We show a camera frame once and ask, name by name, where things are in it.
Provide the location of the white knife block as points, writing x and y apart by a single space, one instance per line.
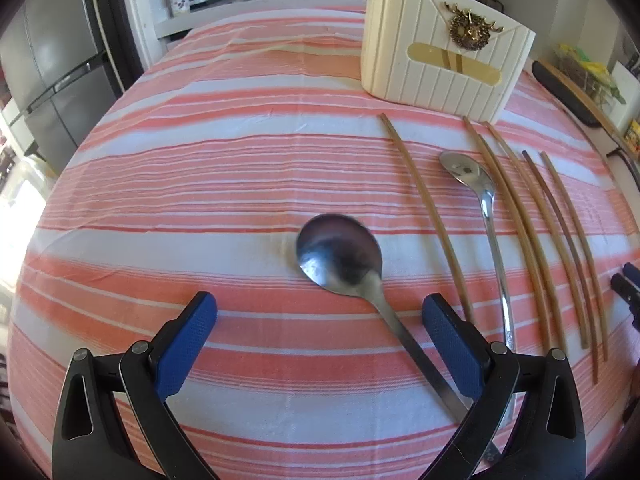
625 90

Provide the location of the cream ribbed utensil holder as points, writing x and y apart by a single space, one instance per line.
425 75

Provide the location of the bag of vegetables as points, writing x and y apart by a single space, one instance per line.
585 70

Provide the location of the large steel spoon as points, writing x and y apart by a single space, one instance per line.
340 255

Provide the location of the grey refrigerator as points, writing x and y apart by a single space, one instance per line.
50 60

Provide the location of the yellow snack packet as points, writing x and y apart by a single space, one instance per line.
634 137

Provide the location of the pink striped tablecloth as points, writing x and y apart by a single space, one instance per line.
200 185

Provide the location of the wooden cutting board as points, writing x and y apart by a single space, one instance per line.
607 120

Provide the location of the wooden chopstick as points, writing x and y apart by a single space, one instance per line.
425 200
500 197
584 247
531 186
560 220
522 232

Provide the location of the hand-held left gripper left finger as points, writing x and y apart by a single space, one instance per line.
192 332

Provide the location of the small steel spoon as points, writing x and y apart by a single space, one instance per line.
462 170

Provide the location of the glass pitcher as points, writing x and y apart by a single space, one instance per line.
490 2

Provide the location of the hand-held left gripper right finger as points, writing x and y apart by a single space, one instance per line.
447 340

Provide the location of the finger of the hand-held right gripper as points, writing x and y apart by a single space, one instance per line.
625 295
633 274

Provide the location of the long black pad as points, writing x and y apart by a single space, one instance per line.
565 92

